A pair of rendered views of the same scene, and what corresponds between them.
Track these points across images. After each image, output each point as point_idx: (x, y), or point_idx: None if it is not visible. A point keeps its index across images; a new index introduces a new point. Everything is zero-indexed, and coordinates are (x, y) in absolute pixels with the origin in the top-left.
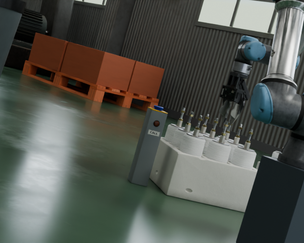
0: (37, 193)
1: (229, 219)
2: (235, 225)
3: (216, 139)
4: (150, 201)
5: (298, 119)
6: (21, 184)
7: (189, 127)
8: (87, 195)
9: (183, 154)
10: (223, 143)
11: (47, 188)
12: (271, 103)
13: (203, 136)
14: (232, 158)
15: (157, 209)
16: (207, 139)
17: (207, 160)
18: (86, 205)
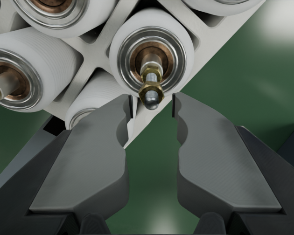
0: (130, 231)
1: (231, 90)
2: (247, 106)
3: (89, 1)
4: (152, 158)
5: None
6: (112, 230)
7: (6, 90)
8: (135, 206)
9: (127, 146)
10: (175, 86)
11: (119, 221)
12: None
13: (40, 27)
14: (187, 1)
15: (172, 169)
16: (73, 37)
17: (162, 109)
18: (154, 218)
